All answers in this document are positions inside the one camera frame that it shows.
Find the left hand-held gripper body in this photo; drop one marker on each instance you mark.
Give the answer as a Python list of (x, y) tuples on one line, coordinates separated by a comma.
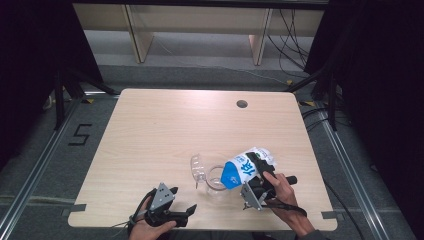
[(160, 198)]

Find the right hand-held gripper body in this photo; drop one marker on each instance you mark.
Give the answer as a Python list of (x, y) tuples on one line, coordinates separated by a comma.
[(255, 195)]

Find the white and blue milk carton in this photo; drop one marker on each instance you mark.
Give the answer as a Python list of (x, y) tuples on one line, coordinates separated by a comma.
[(238, 173)]

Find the clear glass cup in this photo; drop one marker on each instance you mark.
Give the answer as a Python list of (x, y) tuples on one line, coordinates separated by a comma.
[(200, 170)]

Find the person's right hand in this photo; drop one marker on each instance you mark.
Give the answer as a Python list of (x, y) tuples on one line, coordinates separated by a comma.
[(285, 196)]

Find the person's left hand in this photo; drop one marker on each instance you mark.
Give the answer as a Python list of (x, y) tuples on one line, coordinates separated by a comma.
[(146, 231)]

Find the yellow black tape piece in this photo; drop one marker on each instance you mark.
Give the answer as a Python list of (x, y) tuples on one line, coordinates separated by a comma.
[(307, 103), (88, 100)]

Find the grey tape strip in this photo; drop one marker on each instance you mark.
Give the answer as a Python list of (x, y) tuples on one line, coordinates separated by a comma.
[(75, 209), (331, 215)]

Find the black metal stand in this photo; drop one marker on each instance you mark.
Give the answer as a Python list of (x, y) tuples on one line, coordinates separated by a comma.
[(60, 100), (331, 100)]

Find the dark curtain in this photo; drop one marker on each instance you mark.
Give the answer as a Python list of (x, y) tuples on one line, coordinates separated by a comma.
[(33, 66), (383, 83)]

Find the light wooden shelf unit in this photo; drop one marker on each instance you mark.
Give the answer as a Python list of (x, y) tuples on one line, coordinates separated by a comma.
[(200, 18)]

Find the aluminium floor rail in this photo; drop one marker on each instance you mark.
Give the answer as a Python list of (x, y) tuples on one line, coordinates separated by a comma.
[(36, 166), (353, 173)]

